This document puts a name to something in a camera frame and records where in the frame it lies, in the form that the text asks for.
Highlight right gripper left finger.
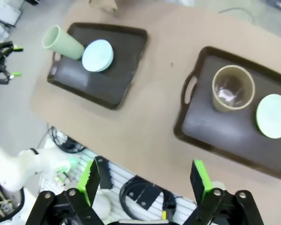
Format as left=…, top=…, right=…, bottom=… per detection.
left=25, top=159, right=104, bottom=225

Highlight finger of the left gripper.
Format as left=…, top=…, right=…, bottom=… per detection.
left=0, top=63, right=23, bottom=85
left=0, top=41, right=24, bottom=58

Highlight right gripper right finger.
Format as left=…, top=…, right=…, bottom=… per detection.
left=184, top=159, right=266, bottom=225

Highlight white perforated panel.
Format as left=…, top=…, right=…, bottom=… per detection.
left=39, top=150, right=197, bottom=225

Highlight white equipment stack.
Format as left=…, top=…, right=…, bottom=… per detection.
left=0, top=0, right=23, bottom=30

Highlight black connector yellow tag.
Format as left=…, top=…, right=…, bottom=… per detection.
left=162, top=194, right=176, bottom=222

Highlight light green tall cup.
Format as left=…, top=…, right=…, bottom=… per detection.
left=42, top=24, right=85, bottom=60

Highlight light blue bowl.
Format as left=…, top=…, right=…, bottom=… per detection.
left=81, top=39, right=115, bottom=73

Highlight mint green bowl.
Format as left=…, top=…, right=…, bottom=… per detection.
left=255, top=93, right=281, bottom=139

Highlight brown tall cup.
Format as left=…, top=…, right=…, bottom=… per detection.
left=212, top=65, right=256, bottom=113

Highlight black coiled cable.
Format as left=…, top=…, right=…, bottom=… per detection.
left=119, top=175, right=178, bottom=221

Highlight dark cable bundle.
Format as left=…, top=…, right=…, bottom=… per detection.
left=46, top=126, right=87, bottom=154

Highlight dark brown handled tray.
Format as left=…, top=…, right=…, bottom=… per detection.
left=46, top=22, right=148, bottom=111
left=173, top=45, right=281, bottom=180

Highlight black angled bracket plates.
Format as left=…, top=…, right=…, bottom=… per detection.
left=132, top=183, right=162, bottom=211

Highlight thin grey floor cable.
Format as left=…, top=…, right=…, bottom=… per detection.
left=219, top=7, right=256, bottom=25

